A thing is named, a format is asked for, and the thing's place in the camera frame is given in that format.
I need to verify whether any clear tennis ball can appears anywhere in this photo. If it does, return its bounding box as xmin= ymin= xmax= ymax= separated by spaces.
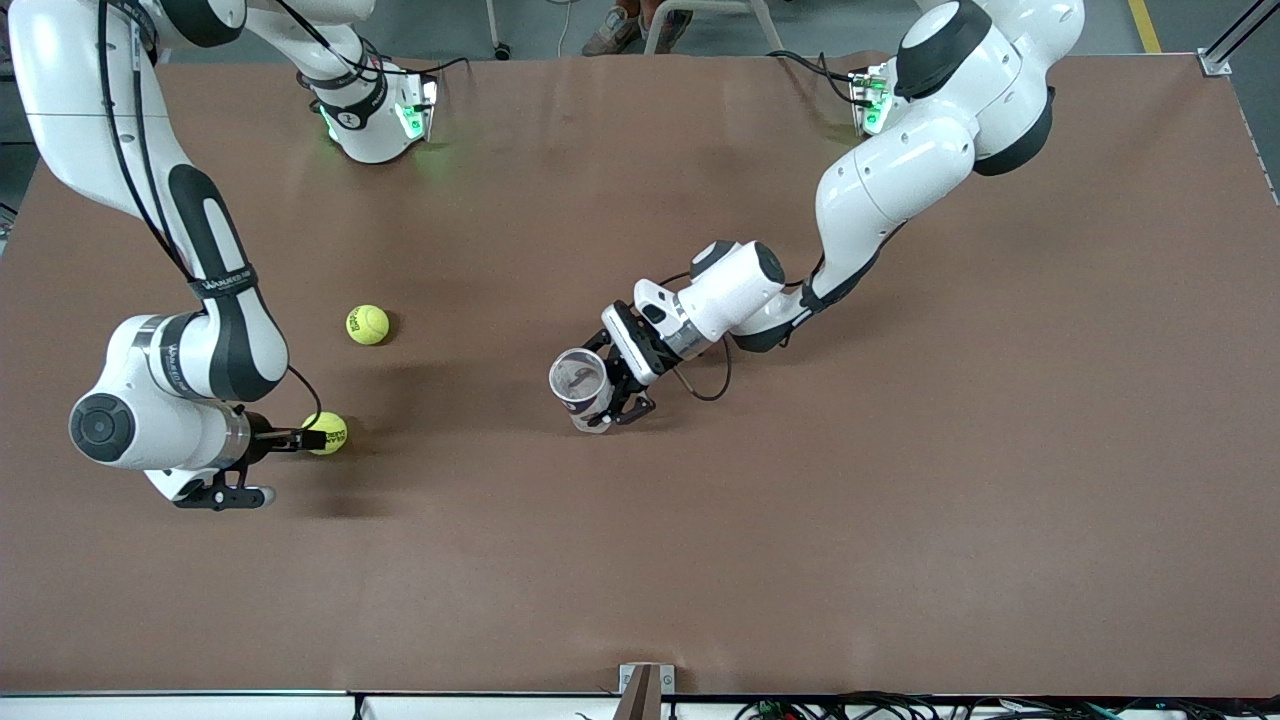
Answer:
xmin=548 ymin=347 xmax=616 ymax=434

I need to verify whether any black right base cable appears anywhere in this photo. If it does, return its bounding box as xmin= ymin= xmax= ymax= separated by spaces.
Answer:
xmin=358 ymin=50 xmax=471 ymax=83

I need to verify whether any black base cable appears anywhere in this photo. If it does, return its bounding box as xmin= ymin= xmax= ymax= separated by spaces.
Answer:
xmin=358 ymin=50 xmax=471 ymax=83
xmin=765 ymin=50 xmax=871 ymax=106

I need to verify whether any white stool frame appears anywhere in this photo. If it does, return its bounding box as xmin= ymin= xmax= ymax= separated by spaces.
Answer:
xmin=643 ymin=0 xmax=787 ymax=57

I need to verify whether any yellow-green tennis ball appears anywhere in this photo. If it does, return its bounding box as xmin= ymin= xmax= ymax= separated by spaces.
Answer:
xmin=345 ymin=304 xmax=391 ymax=347
xmin=300 ymin=411 xmax=349 ymax=457

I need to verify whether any tangle of black cables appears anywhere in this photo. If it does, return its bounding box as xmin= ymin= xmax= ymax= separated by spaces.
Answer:
xmin=735 ymin=690 xmax=1280 ymax=720

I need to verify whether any brown paper table cover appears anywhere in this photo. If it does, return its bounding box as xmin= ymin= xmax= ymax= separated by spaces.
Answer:
xmin=0 ymin=50 xmax=1280 ymax=699

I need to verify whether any black left base cable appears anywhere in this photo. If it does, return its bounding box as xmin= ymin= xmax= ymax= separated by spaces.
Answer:
xmin=765 ymin=50 xmax=871 ymax=106

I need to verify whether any aluminium frame profile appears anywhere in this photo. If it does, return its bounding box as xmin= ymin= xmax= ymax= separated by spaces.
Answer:
xmin=1195 ymin=0 xmax=1280 ymax=78

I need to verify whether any metal bracket with wooden post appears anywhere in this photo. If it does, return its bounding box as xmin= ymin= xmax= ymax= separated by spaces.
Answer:
xmin=615 ymin=663 xmax=677 ymax=720

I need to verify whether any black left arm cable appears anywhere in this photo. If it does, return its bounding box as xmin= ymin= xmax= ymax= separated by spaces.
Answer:
xmin=655 ymin=268 xmax=736 ymax=403

